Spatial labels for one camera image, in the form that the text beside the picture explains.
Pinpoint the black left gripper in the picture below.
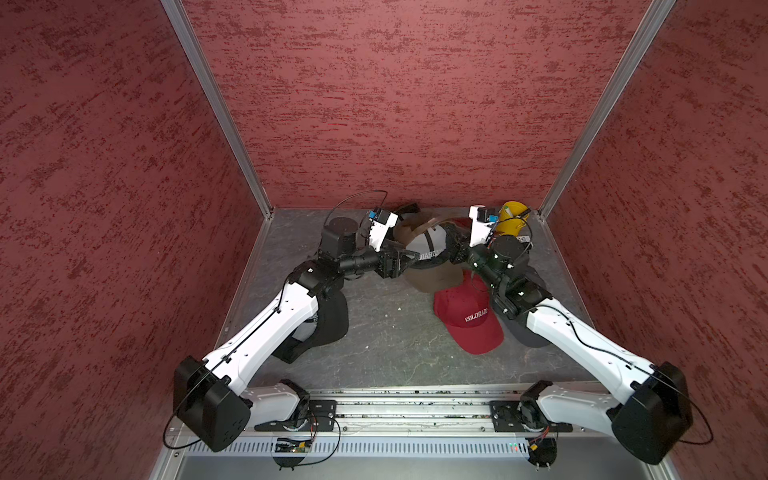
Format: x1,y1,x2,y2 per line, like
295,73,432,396
339,237,419,278

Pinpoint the red baseball cap front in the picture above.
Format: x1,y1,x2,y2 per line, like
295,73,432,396
433,270,504,355

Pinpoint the black baseball cap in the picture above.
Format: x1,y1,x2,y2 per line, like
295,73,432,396
272,291,349,364

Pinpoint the dark grey baseball cap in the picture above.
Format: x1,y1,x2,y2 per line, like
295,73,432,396
494,266,552,348

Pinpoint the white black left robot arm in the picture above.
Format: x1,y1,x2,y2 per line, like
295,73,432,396
171,209,419,452

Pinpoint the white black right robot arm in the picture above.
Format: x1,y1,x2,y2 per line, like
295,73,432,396
447,233,693,465

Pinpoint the yellow plastic bucket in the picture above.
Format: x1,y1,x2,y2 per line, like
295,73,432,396
495,201,531,236

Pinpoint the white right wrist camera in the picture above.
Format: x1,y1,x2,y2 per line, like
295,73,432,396
469,205,499,248

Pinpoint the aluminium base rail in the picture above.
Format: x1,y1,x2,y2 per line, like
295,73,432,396
245,382,606,435

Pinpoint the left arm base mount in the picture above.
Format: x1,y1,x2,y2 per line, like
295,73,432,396
250,400,338,434

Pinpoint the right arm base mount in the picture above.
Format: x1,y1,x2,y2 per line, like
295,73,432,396
489,400,574,435

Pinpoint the aluminium corner post right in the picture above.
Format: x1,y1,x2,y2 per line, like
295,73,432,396
538,0,676,222

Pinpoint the aluminium corner post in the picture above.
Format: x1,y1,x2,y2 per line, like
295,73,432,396
161,0,274,221
538,0,676,222

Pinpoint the aluminium corner post left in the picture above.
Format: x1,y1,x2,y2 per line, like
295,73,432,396
161,0,274,221

